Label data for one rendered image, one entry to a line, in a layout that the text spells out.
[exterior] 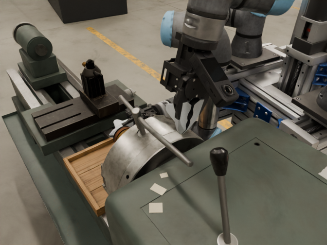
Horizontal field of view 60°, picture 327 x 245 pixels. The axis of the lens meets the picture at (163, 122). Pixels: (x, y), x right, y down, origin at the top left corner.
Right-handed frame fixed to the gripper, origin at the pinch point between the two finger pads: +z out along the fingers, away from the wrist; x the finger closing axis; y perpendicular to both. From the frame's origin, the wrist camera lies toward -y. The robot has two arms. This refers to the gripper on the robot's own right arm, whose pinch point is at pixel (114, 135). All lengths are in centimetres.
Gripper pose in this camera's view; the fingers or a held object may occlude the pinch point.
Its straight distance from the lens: 99.2
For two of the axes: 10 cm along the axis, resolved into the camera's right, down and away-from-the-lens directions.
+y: -5.8, -5.1, 6.4
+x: 0.0, -7.9, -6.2
